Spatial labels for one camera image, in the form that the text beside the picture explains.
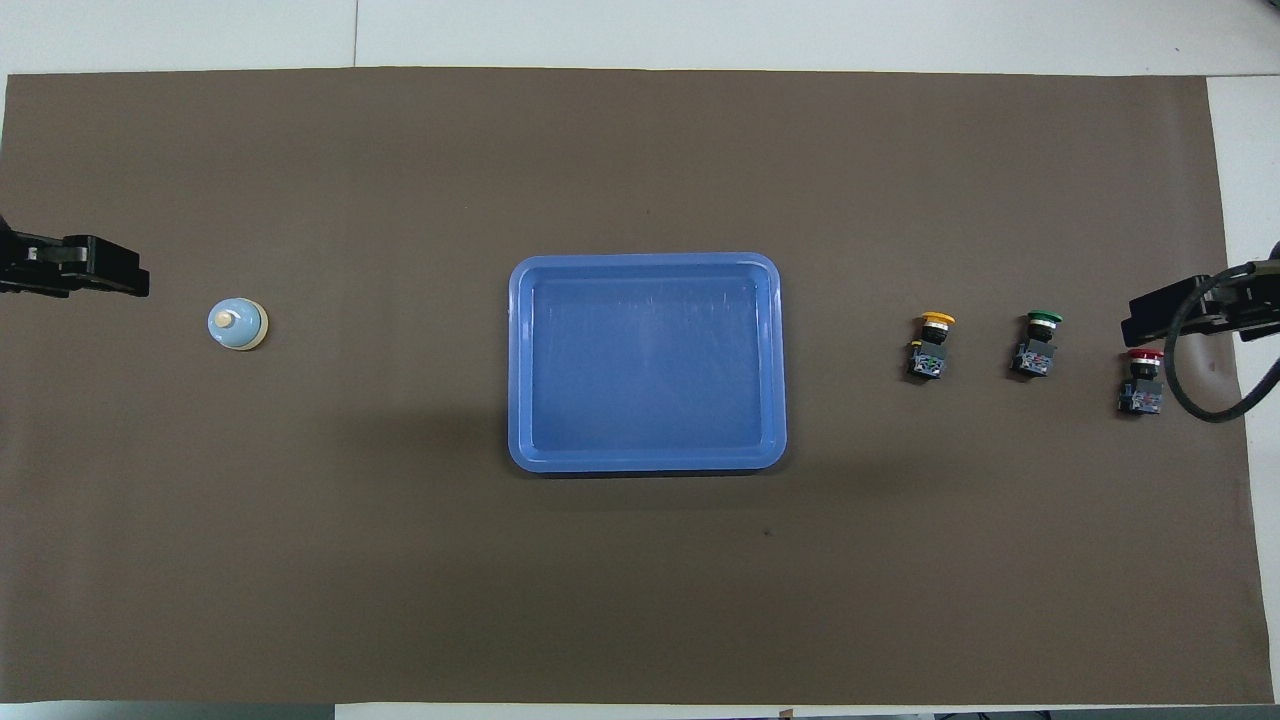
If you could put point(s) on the yellow push button switch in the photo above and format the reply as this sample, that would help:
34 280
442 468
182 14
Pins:
930 355

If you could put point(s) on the blue plastic tray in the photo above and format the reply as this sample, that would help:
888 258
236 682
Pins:
645 365

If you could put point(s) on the light blue call bell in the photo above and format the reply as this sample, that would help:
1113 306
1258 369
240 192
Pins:
238 326

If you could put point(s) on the brown table mat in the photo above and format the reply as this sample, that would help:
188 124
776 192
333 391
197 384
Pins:
400 560

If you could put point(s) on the red push button switch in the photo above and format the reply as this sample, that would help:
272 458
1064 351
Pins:
1142 392

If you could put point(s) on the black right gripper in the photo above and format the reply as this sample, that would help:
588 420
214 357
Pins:
1180 300

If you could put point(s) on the green push button switch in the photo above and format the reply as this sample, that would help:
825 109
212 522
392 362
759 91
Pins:
1036 352

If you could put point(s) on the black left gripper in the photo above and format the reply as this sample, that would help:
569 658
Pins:
95 255

